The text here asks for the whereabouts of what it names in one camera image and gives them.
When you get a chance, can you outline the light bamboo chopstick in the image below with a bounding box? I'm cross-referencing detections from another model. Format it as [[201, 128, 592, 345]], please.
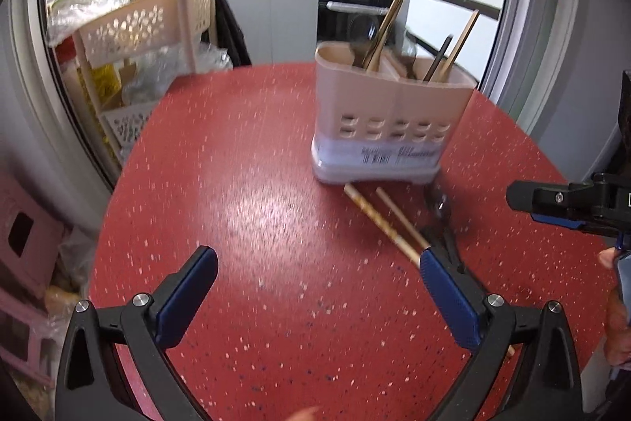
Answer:
[[377, 187, 490, 353]]

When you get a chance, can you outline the patterned bamboo chopstick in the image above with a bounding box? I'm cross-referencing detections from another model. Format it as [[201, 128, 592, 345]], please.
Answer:
[[344, 183, 420, 267]]

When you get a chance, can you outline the plain bamboo chopstick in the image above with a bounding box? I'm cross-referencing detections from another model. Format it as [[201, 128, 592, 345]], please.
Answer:
[[435, 9, 480, 83]]

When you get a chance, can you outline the thin bamboo chopstick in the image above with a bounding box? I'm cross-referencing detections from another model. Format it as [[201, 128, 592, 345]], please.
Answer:
[[360, 0, 404, 71]]

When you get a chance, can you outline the person's right hand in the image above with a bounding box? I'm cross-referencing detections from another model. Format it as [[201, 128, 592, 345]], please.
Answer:
[[597, 245, 631, 368]]

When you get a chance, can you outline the person's left hand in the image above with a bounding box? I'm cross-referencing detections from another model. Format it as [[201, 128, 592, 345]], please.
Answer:
[[284, 406, 320, 421]]

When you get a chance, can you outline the pink plastic stool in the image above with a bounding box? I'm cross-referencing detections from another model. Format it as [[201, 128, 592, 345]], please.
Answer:
[[1, 172, 65, 387]]

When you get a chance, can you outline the black chopstick in holder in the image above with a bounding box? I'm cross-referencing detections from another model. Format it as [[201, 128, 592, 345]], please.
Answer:
[[424, 35, 454, 82]]

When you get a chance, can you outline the pink utensil holder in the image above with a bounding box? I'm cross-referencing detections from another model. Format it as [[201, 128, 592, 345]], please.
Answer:
[[311, 42, 477, 185]]

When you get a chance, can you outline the black built-in oven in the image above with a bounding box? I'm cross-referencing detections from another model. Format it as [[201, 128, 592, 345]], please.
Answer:
[[317, 0, 394, 43]]

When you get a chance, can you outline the pink perforated storage rack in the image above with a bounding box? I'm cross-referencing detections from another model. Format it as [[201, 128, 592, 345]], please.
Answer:
[[46, 0, 215, 163]]

